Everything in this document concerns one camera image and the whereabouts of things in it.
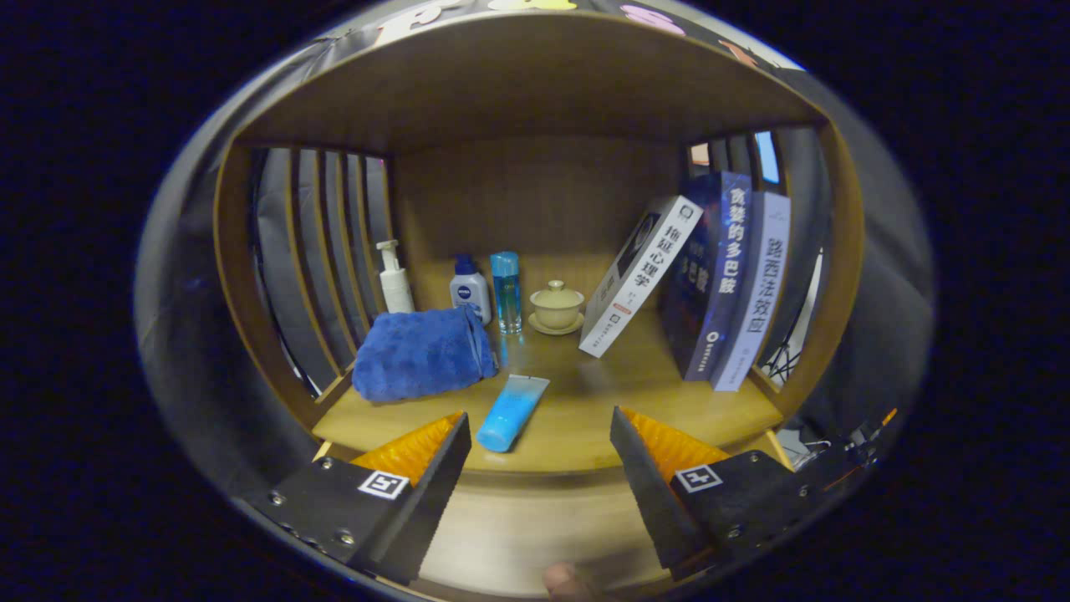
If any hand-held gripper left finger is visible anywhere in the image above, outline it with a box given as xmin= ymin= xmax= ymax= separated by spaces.
xmin=242 ymin=411 xmax=473 ymax=586

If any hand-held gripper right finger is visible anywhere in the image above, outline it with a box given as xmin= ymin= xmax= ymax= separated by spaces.
xmin=609 ymin=406 xmax=824 ymax=582

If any blue tube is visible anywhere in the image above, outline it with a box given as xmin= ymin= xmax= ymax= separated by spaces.
xmin=476 ymin=374 xmax=551 ymax=453

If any wooden countertop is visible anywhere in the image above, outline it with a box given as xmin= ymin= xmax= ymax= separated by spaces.
xmin=312 ymin=253 xmax=787 ymax=476

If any wooden cabinet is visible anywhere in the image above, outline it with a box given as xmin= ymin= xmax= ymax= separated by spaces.
xmin=213 ymin=10 xmax=866 ymax=477

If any blue folded towel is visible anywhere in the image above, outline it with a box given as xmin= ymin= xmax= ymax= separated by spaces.
xmin=352 ymin=305 xmax=500 ymax=404

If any black tripod stand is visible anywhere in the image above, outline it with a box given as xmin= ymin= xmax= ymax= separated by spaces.
xmin=762 ymin=251 xmax=824 ymax=381

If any beige lidded teacup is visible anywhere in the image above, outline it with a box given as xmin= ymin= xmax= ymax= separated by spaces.
xmin=527 ymin=280 xmax=586 ymax=336

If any black orange clamp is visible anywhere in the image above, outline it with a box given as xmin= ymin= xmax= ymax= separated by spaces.
xmin=836 ymin=407 xmax=899 ymax=469

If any white bottle blue cap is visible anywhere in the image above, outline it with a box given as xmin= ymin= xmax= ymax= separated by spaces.
xmin=449 ymin=254 xmax=493 ymax=326

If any white pump bottle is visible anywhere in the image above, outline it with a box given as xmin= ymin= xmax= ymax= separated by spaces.
xmin=375 ymin=240 xmax=416 ymax=315

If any white book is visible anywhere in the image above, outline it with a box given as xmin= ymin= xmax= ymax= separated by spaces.
xmin=578 ymin=195 xmax=705 ymax=359

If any clear blue bottle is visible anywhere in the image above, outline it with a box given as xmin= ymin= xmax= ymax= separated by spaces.
xmin=490 ymin=251 xmax=523 ymax=335

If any dark blue book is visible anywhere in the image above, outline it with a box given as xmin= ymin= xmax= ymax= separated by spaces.
xmin=659 ymin=171 xmax=753 ymax=382

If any light purple book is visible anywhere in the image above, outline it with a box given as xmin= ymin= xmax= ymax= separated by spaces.
xmin=711 ymin=191 xmax=792 ymax=392

